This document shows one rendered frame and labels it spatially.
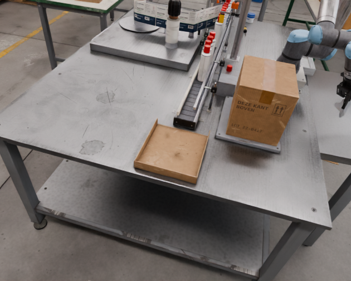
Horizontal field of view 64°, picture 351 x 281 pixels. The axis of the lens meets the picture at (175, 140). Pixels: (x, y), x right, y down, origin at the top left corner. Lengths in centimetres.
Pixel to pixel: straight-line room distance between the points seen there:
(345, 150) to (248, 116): 54
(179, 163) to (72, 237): 103
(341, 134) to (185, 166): 86
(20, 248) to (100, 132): 99
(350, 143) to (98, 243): 153
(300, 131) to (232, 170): 49
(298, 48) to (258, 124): 65
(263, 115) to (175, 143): 40
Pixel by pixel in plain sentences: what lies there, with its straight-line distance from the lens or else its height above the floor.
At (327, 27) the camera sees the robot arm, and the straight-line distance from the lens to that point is 144.
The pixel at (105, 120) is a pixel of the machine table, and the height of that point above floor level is 83.
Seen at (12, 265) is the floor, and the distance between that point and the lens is 200.
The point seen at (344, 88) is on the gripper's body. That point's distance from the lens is 150.
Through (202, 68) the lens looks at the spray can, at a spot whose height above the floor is 97.
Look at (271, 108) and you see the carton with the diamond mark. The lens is 125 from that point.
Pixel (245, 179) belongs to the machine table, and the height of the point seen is 83.
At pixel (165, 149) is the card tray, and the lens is 124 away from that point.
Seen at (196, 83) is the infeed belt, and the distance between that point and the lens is 162.
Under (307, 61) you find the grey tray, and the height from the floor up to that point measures 83.
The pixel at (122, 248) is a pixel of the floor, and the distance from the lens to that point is 190.
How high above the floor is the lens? 170
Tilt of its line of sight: 42 degrees down
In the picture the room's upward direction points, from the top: 7 degrees clockwise
